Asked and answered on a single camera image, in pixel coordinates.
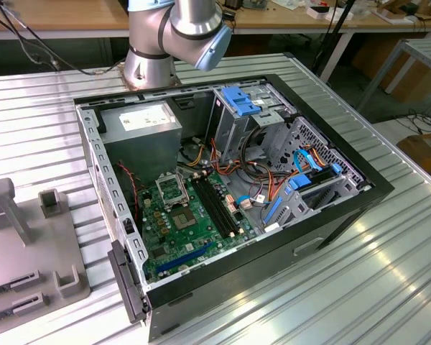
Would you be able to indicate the grey metal drive bay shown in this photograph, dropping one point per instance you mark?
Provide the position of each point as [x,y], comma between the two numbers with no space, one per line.
[273,136]

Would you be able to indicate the black case fan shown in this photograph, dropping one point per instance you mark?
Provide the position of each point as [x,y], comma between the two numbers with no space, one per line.
[126,196]

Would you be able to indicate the grey power supply box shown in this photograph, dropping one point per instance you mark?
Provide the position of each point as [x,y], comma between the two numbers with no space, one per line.
[136,158]

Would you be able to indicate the black tripod leg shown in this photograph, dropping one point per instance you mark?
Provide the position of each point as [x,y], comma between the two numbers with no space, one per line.
[343,15]

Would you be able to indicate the grey parts rack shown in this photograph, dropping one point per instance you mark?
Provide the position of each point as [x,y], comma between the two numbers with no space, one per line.
[7,251]

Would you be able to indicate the blue expansion slot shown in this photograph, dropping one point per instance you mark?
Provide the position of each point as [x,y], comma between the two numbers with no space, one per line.
[183,258]

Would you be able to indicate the hard disk in blue carrier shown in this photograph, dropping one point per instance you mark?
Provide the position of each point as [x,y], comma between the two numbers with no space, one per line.
[300,181]

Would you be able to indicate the black plastic case bezel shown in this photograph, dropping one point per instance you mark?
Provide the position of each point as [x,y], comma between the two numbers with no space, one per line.
[125,284]

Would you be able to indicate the white box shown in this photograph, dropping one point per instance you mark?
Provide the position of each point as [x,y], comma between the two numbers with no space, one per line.
[330,15]

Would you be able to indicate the green motherboard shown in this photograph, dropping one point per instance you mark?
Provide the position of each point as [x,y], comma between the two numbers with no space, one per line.
[172,244]

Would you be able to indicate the black RAM slot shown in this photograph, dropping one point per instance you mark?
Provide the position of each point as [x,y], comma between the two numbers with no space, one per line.
[223,205]
[215,208]

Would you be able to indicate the wooden desk white frame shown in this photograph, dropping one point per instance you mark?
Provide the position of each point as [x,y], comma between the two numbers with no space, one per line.
[104,14]

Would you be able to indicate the black open PC case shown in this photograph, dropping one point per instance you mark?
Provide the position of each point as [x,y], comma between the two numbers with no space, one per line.
[237,294]

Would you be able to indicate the tall brown cardboard box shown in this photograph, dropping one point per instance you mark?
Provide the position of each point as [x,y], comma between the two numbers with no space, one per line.
[377,57]

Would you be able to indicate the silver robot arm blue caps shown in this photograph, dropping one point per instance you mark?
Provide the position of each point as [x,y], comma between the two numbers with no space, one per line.
[186,21]

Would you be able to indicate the grey metal disk bay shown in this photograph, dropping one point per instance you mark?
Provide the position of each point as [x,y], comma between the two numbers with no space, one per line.
[285,215]

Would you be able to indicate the flat cardboard box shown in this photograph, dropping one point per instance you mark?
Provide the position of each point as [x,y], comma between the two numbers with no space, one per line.
[427,151]

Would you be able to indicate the grey metal shelf frame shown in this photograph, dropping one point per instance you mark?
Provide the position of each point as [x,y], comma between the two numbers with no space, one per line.
[424,46]

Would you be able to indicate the CPU socket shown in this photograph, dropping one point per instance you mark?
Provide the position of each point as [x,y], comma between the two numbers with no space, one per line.
[183,220]

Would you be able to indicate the blue drive bay latch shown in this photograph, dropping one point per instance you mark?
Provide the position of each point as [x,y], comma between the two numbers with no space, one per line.
[237,100]

